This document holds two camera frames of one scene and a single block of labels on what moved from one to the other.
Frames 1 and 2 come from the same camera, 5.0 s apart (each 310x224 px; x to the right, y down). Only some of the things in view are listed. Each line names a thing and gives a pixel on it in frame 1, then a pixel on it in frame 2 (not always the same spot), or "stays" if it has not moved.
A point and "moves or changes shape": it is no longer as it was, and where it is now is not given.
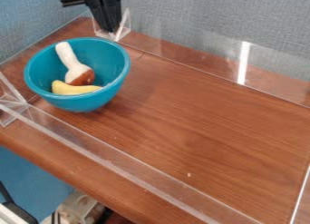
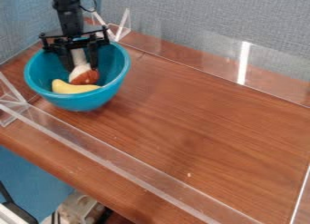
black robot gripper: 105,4 to 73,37
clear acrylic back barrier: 277,70 stays
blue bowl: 103,56 stays
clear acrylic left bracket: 14,103 stays
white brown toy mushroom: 79,74 moves or changes shape
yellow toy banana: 62,88 stays
